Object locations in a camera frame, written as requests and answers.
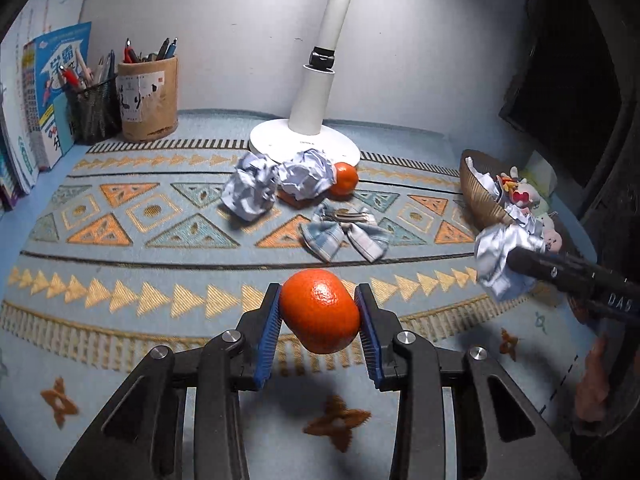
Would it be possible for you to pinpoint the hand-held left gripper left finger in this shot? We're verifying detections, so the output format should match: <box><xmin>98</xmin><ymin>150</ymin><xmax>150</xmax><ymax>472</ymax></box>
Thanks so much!
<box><xmin>55</xmin><ymin>283</ymin><xmax>282</xmax><ymax>480</ymax></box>

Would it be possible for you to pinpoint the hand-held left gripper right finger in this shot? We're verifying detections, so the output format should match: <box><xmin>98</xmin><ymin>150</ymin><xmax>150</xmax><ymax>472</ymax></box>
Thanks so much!
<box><xmin>354</xmin><ymin>283</ymin><xmax>583</xmax><ymax>480</ymax></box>

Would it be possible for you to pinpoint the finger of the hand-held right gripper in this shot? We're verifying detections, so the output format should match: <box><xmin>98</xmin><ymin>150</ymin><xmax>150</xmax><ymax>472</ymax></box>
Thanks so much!
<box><xmin>567</xmin><ymin>292</ymin><xmax>608</xmax><ymax>315</ymax></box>
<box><xmin>506</xmin><ymin>246</ymin><xmax>598</xmax><ymax>292</ymax></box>

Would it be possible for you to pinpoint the large three-ball plush toy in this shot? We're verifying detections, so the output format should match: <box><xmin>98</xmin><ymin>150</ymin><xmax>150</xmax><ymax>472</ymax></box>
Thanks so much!
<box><xmin>531</xmin><ymin>210</ymin><xmax>564</xmax><ymax>256</ymax></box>

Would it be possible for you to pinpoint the large paper ball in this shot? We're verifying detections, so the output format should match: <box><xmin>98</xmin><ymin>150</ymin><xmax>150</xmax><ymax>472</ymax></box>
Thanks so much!
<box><xmin>474</xmin><ymin>220</ymin><xmax>543</xmax><ymax>302</ymax></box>

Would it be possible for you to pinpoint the large orange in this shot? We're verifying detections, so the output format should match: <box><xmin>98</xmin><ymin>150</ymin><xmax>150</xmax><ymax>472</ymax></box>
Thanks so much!
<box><xmin>278</xmin><ymin>268</ymin><xmax>362</xmax><ymax>355</ymax></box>

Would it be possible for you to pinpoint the white plush with red bow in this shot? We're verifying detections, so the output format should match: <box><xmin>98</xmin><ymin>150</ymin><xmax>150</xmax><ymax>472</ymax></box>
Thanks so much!
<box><xmin>497</xmin><ymin>165</ymin><xmax>543</xmax><ymax>211</ymax></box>

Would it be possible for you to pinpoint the brown woven basket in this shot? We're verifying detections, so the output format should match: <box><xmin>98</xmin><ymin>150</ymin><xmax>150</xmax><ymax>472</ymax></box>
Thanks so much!
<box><xmin>460</xmin><ymin>149</ymin><xmax>588</xmax><ymax>261</ymax></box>

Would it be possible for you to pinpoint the printed paper ball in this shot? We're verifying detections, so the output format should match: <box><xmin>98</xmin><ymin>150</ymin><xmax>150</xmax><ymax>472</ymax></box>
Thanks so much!
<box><xmin>470</xmin><ymin>170</ymin><xmax>501</xmax><ymax>201</ymax></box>

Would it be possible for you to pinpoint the person's right hand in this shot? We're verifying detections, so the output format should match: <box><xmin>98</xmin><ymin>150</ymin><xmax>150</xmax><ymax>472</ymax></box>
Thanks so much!
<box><xmin>574</xmin><ymin>337</ymin><xmax>610</xmax><ymax>423</ymax></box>

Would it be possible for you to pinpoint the pale green packet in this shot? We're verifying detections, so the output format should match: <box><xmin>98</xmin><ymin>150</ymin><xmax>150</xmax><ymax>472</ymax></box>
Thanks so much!
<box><xmin>527</xmin><ymin>151</ymin><xmax>558</xmax><ymax>196</ymax></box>

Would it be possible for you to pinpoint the blue plaid fabric bow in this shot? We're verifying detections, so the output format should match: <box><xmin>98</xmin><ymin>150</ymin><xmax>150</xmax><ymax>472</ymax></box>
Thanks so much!
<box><xmin>300</xmin><ymin>199</ymin><xmax>396</xmax><ymax>263</ymax></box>

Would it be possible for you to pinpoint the blue patterned table mat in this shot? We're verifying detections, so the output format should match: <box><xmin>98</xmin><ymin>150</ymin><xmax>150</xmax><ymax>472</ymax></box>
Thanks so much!
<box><xmin>0</xmin><ymin>108</ymin><xmax>616</xmax><ymax>480</ymax></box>

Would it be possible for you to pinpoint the crumpled white paper ball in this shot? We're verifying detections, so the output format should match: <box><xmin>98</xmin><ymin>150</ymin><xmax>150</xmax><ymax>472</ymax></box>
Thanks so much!
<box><xmin>277</xmin><ymin>149</ymin><xmax>335</xmax><ymax>201</ymax></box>
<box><xmin>221</xmin><ymin>152</ymin><xmax>280</xmax><ymax>222</ymax></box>

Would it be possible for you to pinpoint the small orange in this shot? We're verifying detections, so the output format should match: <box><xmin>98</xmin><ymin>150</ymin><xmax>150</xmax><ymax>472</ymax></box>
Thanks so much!
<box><xmin>327</xmin><ymin>161</ymin><xmax>359</xmax><ymax>197</ymax></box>

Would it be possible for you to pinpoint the dark monitor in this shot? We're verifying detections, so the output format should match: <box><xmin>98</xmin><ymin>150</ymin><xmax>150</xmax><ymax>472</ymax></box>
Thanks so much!
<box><xmin>500</xmin><ymin>0</ymin><xmax>626</xmax><ymax>186</ymax></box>

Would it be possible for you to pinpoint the white desk lamp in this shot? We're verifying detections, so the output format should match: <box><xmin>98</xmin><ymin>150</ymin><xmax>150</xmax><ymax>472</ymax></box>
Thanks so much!
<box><xmin>248</xmin><ymin>0</ymin><xmax>362</xmax><ymax>167</ymax></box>

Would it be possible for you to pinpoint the brown cylinder pen holder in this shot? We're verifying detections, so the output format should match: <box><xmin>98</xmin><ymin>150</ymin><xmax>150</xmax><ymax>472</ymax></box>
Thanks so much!
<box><xmin>116</xmin><ymin>56</ymin><xmax>180</xmax><ymax>142</ymax></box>

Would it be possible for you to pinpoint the black mesh pen holder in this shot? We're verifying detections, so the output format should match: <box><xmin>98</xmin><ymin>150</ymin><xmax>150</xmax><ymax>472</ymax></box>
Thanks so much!
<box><xmin>65</xmin><ymin>77</ymin><xmax>123</xmax><ymax>145</ymax></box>

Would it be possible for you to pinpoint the bunch of pens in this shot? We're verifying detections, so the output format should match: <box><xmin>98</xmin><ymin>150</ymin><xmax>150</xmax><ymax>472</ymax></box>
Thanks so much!
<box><xmin>55</xmin><ymin>50</ymin><xmax>118</xmax><ymax>93</ymax></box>
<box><xmin>122</xmin><ymin>36</ymin><xmax>180</xmax><ymax>64</ymax></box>

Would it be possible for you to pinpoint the striped spine book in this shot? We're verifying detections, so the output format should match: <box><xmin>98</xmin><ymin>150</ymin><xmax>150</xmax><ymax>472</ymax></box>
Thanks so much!
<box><xmin>22</xmin><ymin>42</ymin><xmax>42</xmax><ymax>171</ymax></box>

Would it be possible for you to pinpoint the blue cover workbook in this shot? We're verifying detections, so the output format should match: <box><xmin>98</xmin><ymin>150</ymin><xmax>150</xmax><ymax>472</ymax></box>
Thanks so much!
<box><xmin>34</xmin><ymin>21</ymin><xmax>93</xmax><ymax>171</ymax></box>

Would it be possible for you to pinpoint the row of books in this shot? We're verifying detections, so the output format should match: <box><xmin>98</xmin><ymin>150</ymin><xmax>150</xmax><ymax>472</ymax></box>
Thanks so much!
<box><xmin>0</xmin><ymin>0</ymin><xmax>87</xmax><ymax>196</ymax></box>

